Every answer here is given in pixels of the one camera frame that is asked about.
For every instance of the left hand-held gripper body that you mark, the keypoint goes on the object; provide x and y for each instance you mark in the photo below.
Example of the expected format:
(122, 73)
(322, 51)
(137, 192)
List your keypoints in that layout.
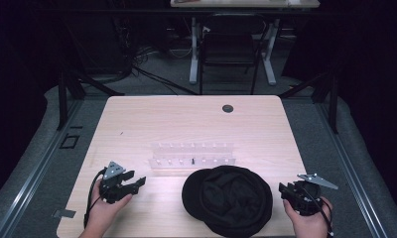
(112, 190)

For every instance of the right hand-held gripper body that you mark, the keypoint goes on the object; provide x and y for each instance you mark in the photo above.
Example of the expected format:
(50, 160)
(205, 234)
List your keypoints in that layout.
(307, 200)

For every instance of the black hat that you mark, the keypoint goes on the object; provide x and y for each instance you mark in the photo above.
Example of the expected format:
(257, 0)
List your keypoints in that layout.
(233, 201)

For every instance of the person's left hand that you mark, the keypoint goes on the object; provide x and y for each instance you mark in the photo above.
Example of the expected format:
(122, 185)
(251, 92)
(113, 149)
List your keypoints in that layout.
(100, 211)

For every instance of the person's right hand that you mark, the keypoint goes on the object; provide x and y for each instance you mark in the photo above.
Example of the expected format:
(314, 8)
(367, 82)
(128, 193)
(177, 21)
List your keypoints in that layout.
(310, 226)

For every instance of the grey tape piece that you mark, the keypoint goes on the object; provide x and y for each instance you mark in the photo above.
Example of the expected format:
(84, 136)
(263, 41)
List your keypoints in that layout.
(64, 213)

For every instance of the clear acrylic peg rack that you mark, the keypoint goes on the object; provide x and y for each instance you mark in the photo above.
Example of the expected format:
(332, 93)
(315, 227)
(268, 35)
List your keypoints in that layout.
(191, 153)

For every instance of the black tape square outline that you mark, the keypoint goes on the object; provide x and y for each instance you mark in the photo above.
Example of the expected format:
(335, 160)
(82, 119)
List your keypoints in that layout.
(61, 141)

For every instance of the black tape strip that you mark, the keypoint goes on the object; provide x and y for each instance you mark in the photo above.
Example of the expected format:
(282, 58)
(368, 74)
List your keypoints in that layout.
(76, 127)

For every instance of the black metal stand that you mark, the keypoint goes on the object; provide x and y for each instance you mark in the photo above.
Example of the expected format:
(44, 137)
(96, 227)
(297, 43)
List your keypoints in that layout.
(63, 95)
(333, 99)

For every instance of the white desk leg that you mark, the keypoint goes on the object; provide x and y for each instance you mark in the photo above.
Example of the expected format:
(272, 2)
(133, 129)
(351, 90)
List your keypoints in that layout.
(270, 54)
(194, 53)

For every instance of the black chair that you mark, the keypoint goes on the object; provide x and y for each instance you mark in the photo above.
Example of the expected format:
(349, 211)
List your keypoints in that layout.
(229, 43)

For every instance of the aluminium floor rail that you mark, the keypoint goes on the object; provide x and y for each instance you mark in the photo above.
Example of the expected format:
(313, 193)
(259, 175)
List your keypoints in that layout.
(352, 172)
(37, 172)

